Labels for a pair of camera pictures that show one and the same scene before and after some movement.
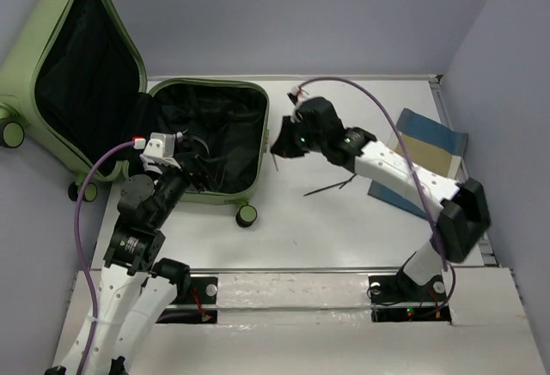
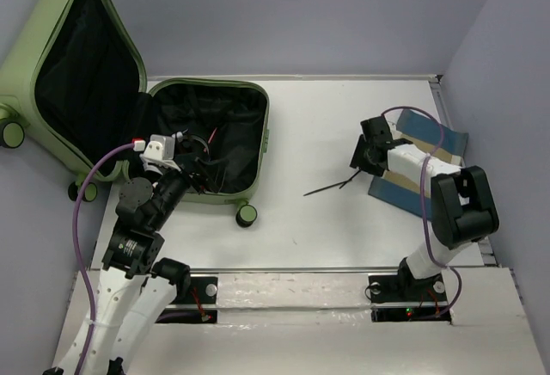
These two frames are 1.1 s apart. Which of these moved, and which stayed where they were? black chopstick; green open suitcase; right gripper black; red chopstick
Moved: red chopstick; right gripper black
Stayed: black chopstick; green open suitcase
